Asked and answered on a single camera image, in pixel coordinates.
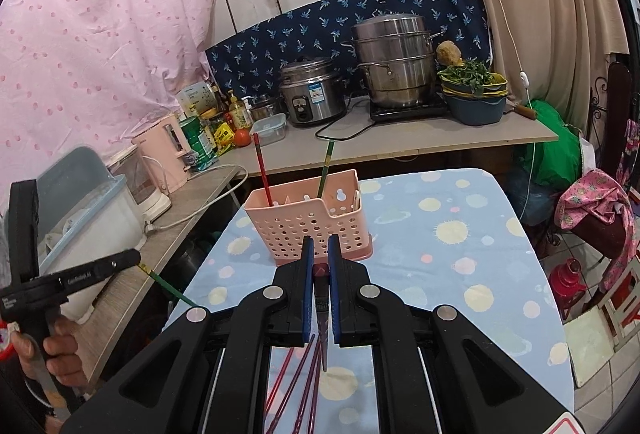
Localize white switch cord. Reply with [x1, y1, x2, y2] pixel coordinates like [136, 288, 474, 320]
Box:
[452, 0, 538, 220]

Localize green chopstick gold band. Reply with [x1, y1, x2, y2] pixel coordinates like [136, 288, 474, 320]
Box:
[318, 140, 336, 201]
[136, 262, 200, 308]

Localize dark maroon chopstick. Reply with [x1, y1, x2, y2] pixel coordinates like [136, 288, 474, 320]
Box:
[309, 366, 324, 434]
[265, 347, 297, 420]
[269, 334, 317, 434]
[294, 353, 321, 434]

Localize pink perforated utensil basket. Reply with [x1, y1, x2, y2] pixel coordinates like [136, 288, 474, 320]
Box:
[243, 169, 373, 265]

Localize green leafy vegetables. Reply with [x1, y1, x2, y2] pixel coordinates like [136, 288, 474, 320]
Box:
[437, 60, 493, 92]

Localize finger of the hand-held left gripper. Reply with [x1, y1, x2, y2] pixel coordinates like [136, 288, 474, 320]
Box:
[96, 248, 143, 277]

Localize white dish box blue lid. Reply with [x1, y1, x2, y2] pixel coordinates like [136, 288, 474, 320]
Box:
[37, 146, 148, 320]

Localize blue plastic basin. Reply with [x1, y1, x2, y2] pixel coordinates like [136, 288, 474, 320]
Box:
[442, 91, 507, 126]

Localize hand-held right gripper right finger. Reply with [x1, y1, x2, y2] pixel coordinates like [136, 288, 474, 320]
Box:
[328, 235, 572, 434]

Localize blue printed tablecloth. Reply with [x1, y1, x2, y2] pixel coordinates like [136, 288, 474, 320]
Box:
[162, 168, 571, 434]

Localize steel steamer pot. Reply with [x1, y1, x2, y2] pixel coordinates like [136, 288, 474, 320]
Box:
[345, 14, 443, 109]

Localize yellow snack packet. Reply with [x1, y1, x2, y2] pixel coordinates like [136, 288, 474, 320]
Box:
[215, 123, 236, 150]

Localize beige curtain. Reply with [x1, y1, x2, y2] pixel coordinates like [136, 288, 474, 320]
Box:
[450, 0, 631, 135]

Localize dark wooden chair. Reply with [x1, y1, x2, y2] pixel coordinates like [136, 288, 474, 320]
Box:
[592, 61, 633, 180]

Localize green tin can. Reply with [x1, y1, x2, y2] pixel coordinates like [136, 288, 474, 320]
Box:
[180, 116, 218, 170]

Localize black power cable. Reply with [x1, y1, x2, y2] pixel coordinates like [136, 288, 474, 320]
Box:
[315, 116, 373, 142]

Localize yellow bowl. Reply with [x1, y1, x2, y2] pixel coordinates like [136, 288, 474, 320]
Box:
[440, 73, 508, 97]

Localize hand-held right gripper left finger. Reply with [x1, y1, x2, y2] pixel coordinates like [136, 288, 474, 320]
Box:
[60, 234, 316, 434]

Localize white power cable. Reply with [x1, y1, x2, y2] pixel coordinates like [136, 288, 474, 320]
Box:
[160, 164, 249, 230]

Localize clear food container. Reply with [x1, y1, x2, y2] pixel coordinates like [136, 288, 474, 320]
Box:
[250, 114, 287, 146]

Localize pink dotted cloth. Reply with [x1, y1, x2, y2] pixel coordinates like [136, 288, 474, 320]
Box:
[0, 0, 218, 220]

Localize person's left hand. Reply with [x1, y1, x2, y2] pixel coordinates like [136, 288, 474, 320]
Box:
[10, 316, 93, 397]

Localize brown root vegetable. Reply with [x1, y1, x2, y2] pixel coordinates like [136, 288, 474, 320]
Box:
[436, 40, 463, 66]

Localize black induction cooker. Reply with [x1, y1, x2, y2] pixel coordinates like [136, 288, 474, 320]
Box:
[370, 94, 448, 120]

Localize green plastic bag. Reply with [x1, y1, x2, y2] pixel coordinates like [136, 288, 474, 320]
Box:
[517, 99, 583, 195]

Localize wooden counter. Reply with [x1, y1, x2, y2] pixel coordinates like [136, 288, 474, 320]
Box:
[80, 96, 558, 390]

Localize clear plastic jug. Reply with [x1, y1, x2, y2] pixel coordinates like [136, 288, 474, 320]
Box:
[176, 81, 218, 117]

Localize white electric kettle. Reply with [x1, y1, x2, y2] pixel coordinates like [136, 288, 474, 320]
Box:
[107, 146, 171, 220]

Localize pink floral cloth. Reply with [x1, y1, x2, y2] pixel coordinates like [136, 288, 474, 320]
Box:
[555, 169, 636, 295]

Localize red floor jug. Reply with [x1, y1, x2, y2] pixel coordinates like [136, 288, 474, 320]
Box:
[547, 258, 588, 320]

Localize steel rice cooker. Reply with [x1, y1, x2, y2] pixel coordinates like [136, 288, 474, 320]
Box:
[278, 58, 347, 127]

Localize wooden handled knife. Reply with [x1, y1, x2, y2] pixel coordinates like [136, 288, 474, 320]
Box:
[505, 103, 538, 121]

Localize yellow oil bottle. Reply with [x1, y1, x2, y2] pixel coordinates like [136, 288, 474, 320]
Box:
[227, 90, 251, 130]

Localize red chopstick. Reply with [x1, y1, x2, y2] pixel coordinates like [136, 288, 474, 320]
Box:
[251, 132, 273, 207]
[311, 263, 332, 374]

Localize pink electric kettle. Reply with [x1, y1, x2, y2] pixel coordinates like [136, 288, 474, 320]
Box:
[132, 114, 191, 192]

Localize navy printed cloth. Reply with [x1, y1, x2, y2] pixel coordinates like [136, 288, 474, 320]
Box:
[206, 0, 491, 105]

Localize small steel pot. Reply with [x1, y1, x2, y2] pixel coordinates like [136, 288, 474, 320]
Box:
[250, 96, 281, 122]

